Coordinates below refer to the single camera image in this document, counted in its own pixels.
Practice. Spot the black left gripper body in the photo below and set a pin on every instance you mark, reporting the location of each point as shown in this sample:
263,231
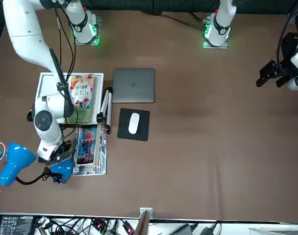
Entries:
286,69

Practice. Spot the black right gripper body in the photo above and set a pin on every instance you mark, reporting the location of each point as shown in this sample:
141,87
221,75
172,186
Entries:
63,151

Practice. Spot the blue desk lamp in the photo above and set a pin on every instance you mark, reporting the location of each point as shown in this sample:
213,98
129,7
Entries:
14,159

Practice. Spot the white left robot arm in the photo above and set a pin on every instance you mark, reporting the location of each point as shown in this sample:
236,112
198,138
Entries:
221,27

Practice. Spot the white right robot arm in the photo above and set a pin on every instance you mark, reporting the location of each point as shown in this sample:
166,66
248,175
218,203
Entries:
24,29

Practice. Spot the small blue orange comic book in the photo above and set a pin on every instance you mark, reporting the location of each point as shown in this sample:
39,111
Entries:
86,147

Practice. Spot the black folding phone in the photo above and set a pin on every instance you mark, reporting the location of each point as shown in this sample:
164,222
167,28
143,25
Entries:
42,160

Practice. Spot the black left wrist block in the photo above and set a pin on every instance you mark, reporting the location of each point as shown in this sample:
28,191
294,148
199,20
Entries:
290,46

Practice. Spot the large wrapped comic magazine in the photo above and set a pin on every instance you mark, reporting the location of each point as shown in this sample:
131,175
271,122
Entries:
102,159

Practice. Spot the black mouse pad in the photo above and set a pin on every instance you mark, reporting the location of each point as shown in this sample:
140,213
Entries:
123,127

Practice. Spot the white computer mouse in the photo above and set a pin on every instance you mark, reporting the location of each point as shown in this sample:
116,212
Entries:
133,123

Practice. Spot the black labelled power adapter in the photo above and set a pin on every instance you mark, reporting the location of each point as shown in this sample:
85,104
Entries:
14,225

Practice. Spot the grey laptop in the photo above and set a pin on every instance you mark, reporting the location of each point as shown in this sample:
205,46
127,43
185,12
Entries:
134,85

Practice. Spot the grey power brick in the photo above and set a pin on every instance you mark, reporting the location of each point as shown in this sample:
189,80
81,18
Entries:
185,230

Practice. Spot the grey flat case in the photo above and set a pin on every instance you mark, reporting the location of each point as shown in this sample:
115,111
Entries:
274,231

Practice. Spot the black power plug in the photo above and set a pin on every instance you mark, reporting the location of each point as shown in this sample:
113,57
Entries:
209,231

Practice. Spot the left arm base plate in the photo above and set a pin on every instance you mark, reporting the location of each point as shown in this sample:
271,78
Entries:
225,45

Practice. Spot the aluminium profile post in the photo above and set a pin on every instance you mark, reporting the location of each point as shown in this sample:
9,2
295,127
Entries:
142,222

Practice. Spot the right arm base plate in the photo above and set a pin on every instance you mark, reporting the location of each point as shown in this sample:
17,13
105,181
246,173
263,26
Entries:
99,24

